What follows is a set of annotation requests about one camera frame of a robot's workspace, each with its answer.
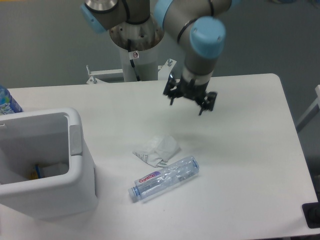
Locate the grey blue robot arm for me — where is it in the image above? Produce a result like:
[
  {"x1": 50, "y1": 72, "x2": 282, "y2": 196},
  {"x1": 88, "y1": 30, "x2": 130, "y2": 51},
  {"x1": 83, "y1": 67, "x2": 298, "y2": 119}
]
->
[{"x1": 80, "y1": 0, "x2": 237, "y2": 111}]

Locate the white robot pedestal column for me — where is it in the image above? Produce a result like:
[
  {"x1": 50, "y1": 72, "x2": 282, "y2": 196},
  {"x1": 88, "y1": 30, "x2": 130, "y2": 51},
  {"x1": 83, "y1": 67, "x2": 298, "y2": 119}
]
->
[{"x1": 109, "y1": 12, "x2": 166, "y2": 83}]

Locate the white paper wrapper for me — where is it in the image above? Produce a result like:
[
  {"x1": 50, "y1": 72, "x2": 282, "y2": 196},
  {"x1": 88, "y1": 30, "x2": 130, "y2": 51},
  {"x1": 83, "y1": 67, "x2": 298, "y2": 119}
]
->
[{"x1": 132, "y1": 135, "x2": 181, "y2": 168}]

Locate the yellow blue trash in bin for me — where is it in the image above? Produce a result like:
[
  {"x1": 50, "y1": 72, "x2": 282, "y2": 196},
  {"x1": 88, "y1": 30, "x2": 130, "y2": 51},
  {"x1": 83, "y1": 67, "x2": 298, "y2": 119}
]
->
[{"x1": 29, "y1": 164, "x2": 43, "y2": 180}]

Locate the black clamp at table corner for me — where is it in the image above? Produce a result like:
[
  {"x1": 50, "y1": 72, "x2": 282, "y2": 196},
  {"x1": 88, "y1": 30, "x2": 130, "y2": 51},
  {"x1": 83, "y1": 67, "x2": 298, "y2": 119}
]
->
[{"x1": 302, "y1": 202, "x2": 320, "y2": 229}]

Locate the clear crushed plastic bottle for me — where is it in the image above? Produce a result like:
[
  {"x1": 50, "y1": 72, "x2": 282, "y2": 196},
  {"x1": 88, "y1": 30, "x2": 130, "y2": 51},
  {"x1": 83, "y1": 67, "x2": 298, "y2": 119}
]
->
[{"x1": 128, "y1": 156, "x2": 200, "y2": 202}]

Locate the white plastic trash can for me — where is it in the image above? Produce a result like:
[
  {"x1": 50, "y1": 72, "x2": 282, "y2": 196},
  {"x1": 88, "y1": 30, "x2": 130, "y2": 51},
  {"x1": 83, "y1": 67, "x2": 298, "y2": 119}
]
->
[{"x1": 0, "y1": 107, "x2": 99, "y2": 219}]

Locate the blue labelled bottle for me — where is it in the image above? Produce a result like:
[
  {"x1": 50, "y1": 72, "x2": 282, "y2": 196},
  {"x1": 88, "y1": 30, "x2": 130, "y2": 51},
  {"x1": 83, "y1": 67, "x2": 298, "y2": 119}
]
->
[{"x1": 0, "y1": 85, "x2": 24, "y2": 115}]

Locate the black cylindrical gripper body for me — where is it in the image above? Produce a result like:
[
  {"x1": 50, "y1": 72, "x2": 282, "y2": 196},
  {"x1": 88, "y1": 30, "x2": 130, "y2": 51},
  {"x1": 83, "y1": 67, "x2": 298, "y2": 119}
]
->
[{"x1": 175, "y1": 76, "x2": 209, "y2": 102}]

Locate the white metal base frame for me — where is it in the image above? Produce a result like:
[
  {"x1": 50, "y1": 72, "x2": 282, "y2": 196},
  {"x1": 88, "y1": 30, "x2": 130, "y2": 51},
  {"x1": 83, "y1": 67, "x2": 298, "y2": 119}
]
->
[{"x1": 86, "y1": 58, "x2": 177, "y2": 85}]

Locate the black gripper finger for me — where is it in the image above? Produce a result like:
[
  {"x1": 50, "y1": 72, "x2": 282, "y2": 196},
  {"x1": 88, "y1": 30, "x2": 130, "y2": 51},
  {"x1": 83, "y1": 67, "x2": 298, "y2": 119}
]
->
[
  {"x1": 195, "y1": 91, "x2": 217, "y2": 116},
  {"x1": 163, "y1": 73, "x2": 183, "y2": 105}
]

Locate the black cable on pedestal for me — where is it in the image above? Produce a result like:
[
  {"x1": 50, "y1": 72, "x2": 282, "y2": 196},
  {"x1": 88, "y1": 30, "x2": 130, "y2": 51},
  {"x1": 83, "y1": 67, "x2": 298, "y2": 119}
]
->
[{"x1": 126, "y1": 38, "x2": 141, "y2": 82}]

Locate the white table leg right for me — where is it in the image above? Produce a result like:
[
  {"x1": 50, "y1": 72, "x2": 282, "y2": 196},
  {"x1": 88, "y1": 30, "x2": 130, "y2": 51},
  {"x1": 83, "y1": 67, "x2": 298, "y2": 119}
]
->
[{"x1": 295, "y1": 85, "x2": 320, "y2": 133}]

